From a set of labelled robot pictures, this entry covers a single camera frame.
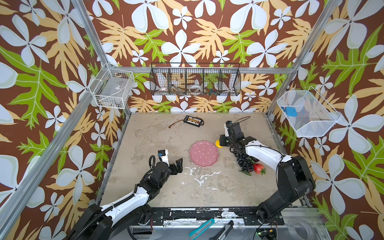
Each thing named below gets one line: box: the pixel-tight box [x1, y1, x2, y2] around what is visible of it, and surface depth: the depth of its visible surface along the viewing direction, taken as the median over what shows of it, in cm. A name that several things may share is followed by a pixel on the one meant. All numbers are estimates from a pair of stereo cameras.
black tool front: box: [209, 220, 234, 240], surface depth 71 cm
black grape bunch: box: [233, 150, 254, 173], surface depth 90 cm
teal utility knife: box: [188, 218, 215, 240], surface depth 72 cm
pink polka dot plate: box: [189, 140, 220, 167], surface depth 98 cm
